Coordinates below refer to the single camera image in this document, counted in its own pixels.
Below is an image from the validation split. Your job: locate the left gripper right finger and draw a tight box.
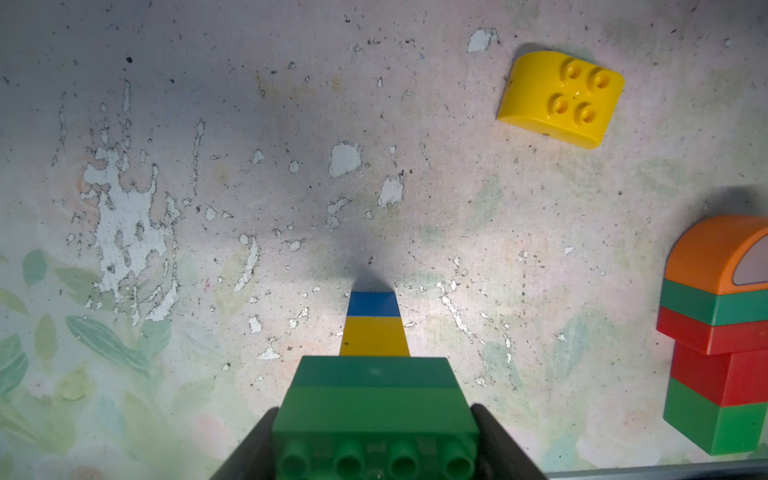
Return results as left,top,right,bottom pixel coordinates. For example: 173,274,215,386
471,403,547,480

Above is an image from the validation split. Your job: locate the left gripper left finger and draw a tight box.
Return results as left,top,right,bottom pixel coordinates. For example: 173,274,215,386
210,407,279,480

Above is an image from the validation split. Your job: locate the long green lego brick back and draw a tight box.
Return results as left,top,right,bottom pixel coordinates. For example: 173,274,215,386
272,387,479,479

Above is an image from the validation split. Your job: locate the long green lego brick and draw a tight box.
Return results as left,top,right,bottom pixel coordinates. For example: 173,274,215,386
660,280,767,326
291,356,459,389
272,387,479,479

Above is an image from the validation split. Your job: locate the small yellow lego brick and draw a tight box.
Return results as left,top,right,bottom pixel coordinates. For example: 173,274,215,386
340,316,410,357

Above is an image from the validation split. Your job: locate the small blue lego brick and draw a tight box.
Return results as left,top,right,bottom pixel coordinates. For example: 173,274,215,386
347,291,401,318

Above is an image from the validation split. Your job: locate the small green lego brick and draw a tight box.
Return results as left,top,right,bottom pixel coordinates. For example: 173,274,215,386
663,379,767,456

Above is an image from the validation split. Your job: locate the small red lego brick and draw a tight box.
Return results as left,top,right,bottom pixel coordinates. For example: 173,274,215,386
671,344,767,407

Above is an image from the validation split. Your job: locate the long red lego brick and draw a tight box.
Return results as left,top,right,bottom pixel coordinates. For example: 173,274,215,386
657,307,767,355

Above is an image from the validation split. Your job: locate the long green lego brick front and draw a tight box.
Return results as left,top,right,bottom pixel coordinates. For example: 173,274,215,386
660,280,767,326

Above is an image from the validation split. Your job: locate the yellow rounded lego brick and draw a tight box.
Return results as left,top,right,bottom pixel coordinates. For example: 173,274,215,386
497,51,625,150

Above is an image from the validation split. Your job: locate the orange round lego piece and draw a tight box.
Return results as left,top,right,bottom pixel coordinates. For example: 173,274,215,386
664,215,767,295

